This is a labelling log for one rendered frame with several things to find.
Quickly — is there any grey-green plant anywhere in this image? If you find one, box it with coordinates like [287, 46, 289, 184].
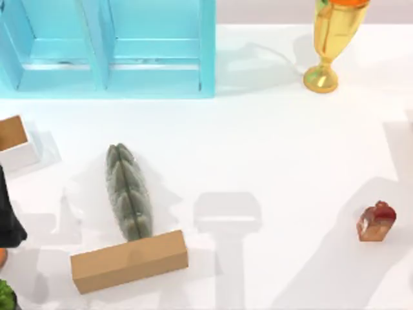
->
[105, 142, 154, 242]

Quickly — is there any light blue rack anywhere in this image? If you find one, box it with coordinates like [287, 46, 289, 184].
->
[0, 0, 216, 100]

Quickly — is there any gold trophy cup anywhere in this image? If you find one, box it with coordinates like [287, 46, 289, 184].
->
[302, 0, 370, 94]

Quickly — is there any small brown and red bread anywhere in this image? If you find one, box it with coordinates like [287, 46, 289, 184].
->
[359, 200, 397, 242]

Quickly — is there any brown and white box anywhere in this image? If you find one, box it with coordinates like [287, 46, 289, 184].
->
[0, 115, 41, 174]

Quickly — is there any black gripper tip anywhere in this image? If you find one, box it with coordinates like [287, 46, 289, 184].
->
[0, 165, 28, 249]

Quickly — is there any green leafy plant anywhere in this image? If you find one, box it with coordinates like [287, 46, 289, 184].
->
[0, 278, 17, 310]

